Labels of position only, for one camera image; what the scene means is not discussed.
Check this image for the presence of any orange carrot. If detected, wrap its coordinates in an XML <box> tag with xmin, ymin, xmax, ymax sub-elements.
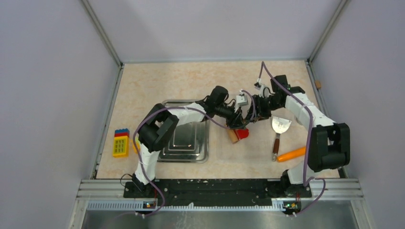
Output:
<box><xmin>277</xmin><ymin>147</ymin><xmax>306</xmax><ymax>162</ymax></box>

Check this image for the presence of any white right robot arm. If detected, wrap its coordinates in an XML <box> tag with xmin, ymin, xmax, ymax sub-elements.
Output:
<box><xmin>254</xmin><ymin>75</ymin><xmax>350</xmax><ymax>197</ymax></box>

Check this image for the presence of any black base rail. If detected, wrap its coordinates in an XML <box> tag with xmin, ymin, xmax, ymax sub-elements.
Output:
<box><xmin>123</xmin><ymin>179</ymin><xmax>312</xmax><ymax>207</ymax></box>

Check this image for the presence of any aluminium frame rail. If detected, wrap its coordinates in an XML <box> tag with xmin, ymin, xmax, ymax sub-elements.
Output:
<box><xmin>69</xmin><ymin>178</ymin><xmax>375</xmax><ymax>229</ymax></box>

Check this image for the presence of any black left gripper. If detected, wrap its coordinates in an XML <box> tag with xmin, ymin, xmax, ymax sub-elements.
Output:
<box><xmin>214</xmin><ymin>103</ymin><xmax>245</xmax><ymax>129</ymax></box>

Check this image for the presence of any red dough piece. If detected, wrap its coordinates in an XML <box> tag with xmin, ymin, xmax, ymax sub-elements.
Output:
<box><xmin>235</xmin><ymin>128</ymin><xmax>249</xmax><ymax>140</ymax></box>

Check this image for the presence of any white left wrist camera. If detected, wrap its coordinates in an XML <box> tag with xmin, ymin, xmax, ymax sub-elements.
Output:
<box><xmin>235</xmin><ymin>91</ymin><xmax>249</xmax><ymax>107</ymax></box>

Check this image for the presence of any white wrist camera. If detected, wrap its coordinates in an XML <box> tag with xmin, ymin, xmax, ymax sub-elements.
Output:
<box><xmin>235</xmin><ymin>91</ymin><xmax>249</xmax><ymax>107</ymax></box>
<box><xmin>254</xmin><ymin>82</ymin><xmax>271</xmax><ymax>97</ymax></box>

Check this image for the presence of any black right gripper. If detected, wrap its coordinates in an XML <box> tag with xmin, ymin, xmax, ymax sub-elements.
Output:
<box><xmin>245</xmin><ymin>94</ymin><xmax>283</xmax><ymax>123</ymax></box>

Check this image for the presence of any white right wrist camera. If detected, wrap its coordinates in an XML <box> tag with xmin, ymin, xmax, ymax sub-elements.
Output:
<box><xmin>254</xmin><ymin>82</ymin><xmax>271</xmax><ymax>97</ymax></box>

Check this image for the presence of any metal spatula wooden handle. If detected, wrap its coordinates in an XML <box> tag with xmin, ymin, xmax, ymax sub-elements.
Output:
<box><xmin>272</xmin><ymin>116</ymin><xmax>292</xmax><ymax>161</ymax></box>

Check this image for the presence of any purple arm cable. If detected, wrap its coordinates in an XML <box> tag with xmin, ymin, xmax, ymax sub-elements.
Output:
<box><xmin>132</xmin><ymin>90</ymin><xmax>257</xmax><ymax>217</ymax></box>
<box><xmin>257</xmin><ymin>61</ymin><xmax>327</xmax><ymax>216</ymax></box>

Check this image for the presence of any colourful toy block stack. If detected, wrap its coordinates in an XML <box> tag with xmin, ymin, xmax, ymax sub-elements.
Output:
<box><xmin>112</xmin><ymin>128</ymin><xmax>130</xmax><ymax>158</ymax></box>

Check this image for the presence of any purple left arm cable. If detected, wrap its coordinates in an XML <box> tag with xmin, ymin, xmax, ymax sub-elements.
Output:
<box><xmin>132</xmin><ymin>90</ymin><xmax>257</xmax><ymax>217</ymax></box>

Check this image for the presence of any steel rectangular tray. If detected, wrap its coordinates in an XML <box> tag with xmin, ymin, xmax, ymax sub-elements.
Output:
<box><xmin>158</xmin><ymin>100</ymin><xmax>210</xmax><ymax>163</ymax></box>

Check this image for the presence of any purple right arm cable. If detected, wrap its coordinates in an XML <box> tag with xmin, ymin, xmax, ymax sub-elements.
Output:
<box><xmin>257</xmin><ymin>61</ymin><xmax>327</xmax><ymax>216</ymax></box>

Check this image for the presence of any small wooden block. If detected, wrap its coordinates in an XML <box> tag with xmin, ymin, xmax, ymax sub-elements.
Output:
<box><xmin>314</xmin><ymin>80</ymin><xmax>322</xmax><ymax>90</ymax></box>

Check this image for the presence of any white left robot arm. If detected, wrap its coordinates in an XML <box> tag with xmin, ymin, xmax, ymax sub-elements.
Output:
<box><xmin>132</xmin><ymin>86</ymin><xmax>256</xmax><ymax>197</ymax></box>

